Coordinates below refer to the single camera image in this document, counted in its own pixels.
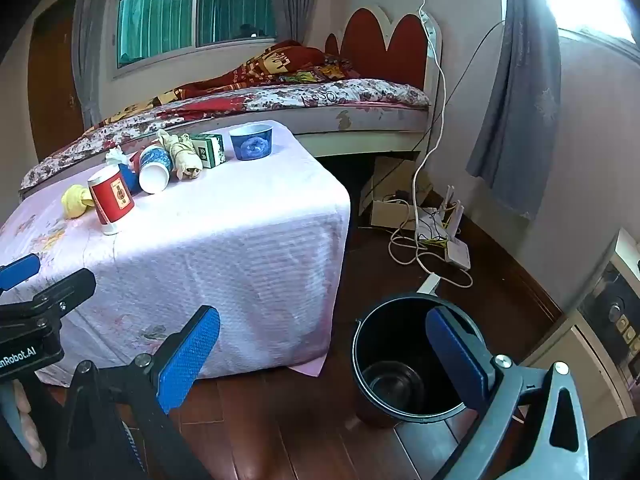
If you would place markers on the black electronic device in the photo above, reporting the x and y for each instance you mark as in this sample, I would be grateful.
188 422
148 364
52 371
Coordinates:
610 310

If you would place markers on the blue and white paper cup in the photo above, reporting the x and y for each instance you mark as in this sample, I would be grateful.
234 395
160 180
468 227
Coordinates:
155 167

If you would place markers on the red and white carton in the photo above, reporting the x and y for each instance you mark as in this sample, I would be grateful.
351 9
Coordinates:
112 200

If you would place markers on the cardboard box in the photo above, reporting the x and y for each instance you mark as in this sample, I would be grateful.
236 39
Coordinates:
387 212

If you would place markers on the red heart-shaped headboard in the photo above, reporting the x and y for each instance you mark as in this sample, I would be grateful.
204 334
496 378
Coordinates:
395 50

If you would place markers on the white flat strip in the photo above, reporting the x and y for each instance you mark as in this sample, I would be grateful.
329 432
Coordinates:
429 284

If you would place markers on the white power strip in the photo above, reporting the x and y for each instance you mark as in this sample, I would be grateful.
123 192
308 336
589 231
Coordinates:
427 22

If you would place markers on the white cabinet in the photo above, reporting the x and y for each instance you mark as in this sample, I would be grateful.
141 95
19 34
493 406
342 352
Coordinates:
565 360

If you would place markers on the person's left hand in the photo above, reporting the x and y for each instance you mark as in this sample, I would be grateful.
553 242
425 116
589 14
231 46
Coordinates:
27 425

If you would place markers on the white bed frame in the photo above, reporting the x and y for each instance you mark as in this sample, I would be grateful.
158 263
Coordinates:
365 125

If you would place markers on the red printed blanket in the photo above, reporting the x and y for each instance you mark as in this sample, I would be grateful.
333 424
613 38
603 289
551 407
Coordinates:
260 67

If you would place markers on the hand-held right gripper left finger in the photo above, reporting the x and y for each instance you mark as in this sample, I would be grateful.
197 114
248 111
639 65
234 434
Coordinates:
187 355

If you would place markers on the red plastic bag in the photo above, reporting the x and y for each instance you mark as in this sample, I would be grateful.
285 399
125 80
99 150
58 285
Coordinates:
135 161

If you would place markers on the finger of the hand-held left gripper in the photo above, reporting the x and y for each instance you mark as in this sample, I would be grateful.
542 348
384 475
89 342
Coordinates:
60 290
20 270

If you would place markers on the green and white carton box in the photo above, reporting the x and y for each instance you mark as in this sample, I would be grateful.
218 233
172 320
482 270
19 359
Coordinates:
210 150

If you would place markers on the window with green curtain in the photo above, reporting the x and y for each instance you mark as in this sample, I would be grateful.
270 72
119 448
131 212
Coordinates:
200 10

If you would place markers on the bright window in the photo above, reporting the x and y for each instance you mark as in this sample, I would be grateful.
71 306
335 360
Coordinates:
585 0

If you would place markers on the white tissue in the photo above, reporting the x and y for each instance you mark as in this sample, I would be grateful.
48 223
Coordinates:
117 155

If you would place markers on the white router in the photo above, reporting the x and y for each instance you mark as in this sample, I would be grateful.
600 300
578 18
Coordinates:
457 252

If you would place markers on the grey patterned curtain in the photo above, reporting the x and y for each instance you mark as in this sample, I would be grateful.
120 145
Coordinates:
520 110

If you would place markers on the black plastic bucket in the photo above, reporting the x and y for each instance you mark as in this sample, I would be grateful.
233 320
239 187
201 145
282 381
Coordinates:
380 340

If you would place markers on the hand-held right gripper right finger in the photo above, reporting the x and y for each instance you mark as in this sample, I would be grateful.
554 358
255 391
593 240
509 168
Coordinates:
457 355

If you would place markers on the brown wooden door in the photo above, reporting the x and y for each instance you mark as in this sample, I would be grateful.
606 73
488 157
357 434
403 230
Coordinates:
52 75

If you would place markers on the floral bed sheet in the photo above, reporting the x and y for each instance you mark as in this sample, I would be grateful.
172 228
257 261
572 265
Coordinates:
280 97

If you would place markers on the pink floral table cloth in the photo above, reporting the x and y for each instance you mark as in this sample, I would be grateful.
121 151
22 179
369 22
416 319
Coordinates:
225 240

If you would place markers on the beige wrapper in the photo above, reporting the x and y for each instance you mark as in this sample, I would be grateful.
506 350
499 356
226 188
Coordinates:
182 155

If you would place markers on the yellow wrapper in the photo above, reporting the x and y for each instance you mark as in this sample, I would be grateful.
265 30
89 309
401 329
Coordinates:
75 202

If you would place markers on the blue paper bowl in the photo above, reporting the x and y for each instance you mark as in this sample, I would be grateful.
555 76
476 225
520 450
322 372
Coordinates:
251 144

